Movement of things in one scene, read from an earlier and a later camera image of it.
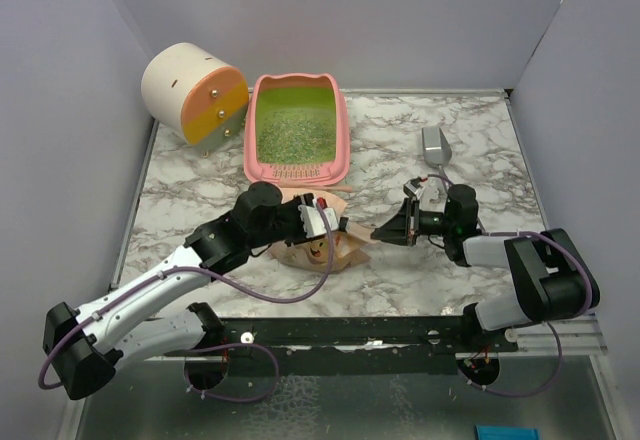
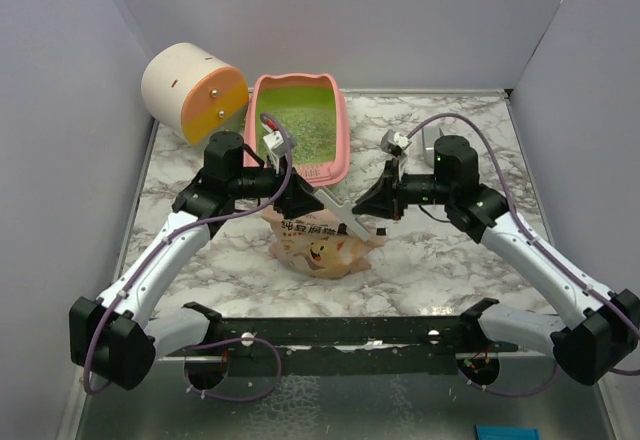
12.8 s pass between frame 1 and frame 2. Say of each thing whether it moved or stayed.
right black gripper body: moved
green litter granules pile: stayed
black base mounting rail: stayed
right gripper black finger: moved
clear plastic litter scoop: stayed
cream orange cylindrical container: stayed
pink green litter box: stayed
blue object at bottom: stayed
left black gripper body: moved
